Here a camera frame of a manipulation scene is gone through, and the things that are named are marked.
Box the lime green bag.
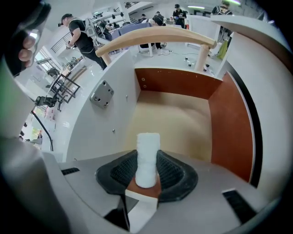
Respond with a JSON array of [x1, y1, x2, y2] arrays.
[[217, 40, 230, 60]]

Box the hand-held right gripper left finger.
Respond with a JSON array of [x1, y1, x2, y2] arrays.
[[58, 150, 139, 230]]

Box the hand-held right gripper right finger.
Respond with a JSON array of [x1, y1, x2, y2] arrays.
[[139, 149, 279, 234]]

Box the white and brown drawer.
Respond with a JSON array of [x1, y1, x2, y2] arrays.
[[65, 48, 263, 232]]

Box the person's left hand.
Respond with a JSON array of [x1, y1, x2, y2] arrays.
[[18, 37, 38, 68]]

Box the curved wooden handle bar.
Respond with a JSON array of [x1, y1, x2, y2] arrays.
[[94, 25, 218, 73]]

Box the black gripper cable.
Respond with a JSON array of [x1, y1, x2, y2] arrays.
[[30, 109, 54, 152]]

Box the blue clothed table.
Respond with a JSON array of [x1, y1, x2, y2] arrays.
[[111, 22, 152, 42]]

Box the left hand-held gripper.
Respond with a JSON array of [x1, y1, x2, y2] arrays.
[[4, 0, 52, 77]]

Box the white desk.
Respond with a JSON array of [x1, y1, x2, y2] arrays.
[[210, 14, 293, 200]]

